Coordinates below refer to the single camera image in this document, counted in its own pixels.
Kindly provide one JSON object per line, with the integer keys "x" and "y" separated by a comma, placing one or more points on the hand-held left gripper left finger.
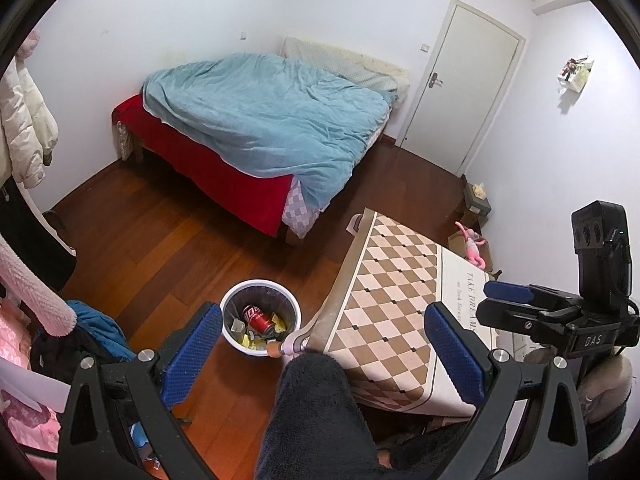
{"x": 192, "y": 355}

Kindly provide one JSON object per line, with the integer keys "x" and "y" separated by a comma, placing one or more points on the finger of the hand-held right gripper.
{"x": 515, "y": 317}
{"x": 505, "y": 290}

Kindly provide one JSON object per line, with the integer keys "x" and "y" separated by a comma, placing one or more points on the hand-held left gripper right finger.
{"x": 452, "y": 355}

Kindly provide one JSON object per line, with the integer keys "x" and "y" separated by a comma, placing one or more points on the white trash bin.
{"x": 235, "y": 292}

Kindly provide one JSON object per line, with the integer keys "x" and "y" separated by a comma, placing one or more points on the red soda can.
{"x": 259, "y": 319}

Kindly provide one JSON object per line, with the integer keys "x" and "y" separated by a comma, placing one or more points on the pink plush toy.
{"x": 472, "y": 245}

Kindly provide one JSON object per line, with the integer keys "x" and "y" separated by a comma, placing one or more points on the cardboard box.
{"x": 457, "y": 245}

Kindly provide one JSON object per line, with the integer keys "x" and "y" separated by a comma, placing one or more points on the brown tissue box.
{"x": 477, "y": 199}

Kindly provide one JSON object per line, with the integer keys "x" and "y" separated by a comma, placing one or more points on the blue cloth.
{"x": 100, "y": 330}

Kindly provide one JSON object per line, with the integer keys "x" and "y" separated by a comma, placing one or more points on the beige fluffy chair cushion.
{"x": 600, "y": 385}

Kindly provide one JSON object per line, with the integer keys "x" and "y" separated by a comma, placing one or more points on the pink fleece garment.
{"x": 35, "y": 290}

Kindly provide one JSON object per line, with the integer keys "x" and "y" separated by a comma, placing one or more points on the pink printed blanket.
{"x": 25, "y": 410}

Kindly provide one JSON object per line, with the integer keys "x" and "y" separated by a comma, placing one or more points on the pink checkered mattress cover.
{"x": 300, "y": 210}

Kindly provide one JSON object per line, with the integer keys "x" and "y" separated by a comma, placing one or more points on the red bed sheet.
{"x": 200, "y": 160}

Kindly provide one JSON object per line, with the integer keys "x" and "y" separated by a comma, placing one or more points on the black garment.
{"x": 30, "y": 240}

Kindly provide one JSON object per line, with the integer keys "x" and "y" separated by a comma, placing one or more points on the white door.
{"x": 465, "y": 90}

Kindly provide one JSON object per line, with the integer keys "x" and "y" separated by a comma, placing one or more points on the bed with blue duvet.
{"x": 270, "y": 115}

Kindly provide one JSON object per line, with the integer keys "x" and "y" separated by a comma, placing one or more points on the white dotted pillow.
{"x": 350, "y": 62}

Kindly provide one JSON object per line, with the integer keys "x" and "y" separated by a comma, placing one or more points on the white puffer jacket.
{"x": 22, "y": 125}

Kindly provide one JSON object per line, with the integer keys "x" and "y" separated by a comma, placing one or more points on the wall shelf with decorations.
{"x": 576, "y": 74}

